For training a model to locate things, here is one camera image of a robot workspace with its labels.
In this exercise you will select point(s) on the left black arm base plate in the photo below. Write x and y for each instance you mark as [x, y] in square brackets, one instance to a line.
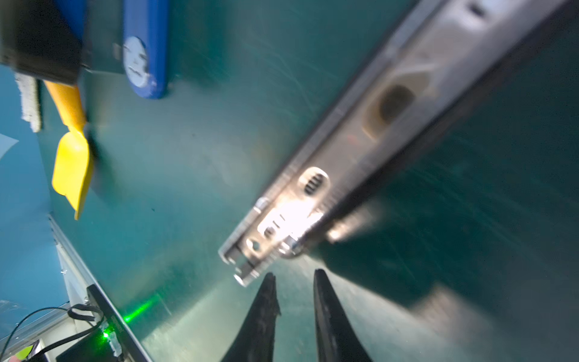
[111, 342]

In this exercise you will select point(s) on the yellow plastic scoop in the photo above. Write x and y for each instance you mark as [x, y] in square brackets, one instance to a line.
[73, 166]

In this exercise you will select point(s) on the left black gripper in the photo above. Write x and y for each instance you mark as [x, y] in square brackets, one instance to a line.
[37, 41]

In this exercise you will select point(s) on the aluminium front rail bed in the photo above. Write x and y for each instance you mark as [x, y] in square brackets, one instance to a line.
[46, 334]

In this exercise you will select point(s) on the black stapler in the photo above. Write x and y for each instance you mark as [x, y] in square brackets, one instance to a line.
[441, 56]

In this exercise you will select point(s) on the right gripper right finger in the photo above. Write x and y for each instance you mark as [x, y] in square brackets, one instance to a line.
[336, 339]

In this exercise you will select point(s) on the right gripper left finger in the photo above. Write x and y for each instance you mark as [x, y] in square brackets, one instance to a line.
[255, 340]

